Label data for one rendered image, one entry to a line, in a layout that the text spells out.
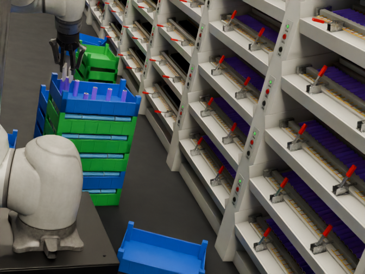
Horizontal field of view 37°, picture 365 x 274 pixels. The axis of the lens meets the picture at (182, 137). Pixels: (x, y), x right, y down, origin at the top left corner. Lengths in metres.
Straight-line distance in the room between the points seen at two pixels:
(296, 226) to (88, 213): 0.63
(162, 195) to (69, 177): 1.06
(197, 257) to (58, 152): 0.87
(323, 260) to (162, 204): 0.94
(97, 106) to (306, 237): 0.88
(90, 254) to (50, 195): 0.20
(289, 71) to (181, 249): 0.77
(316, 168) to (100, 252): 0.66
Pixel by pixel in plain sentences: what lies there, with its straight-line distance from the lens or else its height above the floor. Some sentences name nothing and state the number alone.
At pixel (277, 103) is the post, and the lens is 1.83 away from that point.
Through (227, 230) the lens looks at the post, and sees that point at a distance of 2.05.
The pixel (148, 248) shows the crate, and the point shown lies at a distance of 2.04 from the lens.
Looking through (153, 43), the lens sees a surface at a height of 0.44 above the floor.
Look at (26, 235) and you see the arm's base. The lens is 1.47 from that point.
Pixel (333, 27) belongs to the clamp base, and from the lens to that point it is 1.63.
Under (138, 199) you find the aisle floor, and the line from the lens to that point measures 2.33.
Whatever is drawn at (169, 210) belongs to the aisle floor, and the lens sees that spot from 2.31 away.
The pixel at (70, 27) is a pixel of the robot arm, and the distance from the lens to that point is 1.85.
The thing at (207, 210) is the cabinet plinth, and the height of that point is 0.03.
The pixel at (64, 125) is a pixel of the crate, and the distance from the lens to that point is 2.02.
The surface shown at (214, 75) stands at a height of 0.56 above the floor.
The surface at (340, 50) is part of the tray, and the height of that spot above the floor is 0.90.
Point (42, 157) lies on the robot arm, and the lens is 1.37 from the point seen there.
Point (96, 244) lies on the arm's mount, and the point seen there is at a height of 0.28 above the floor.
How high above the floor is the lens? 1.15
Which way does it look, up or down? 22 degrees down
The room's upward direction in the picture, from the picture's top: 14 degrees clockwise
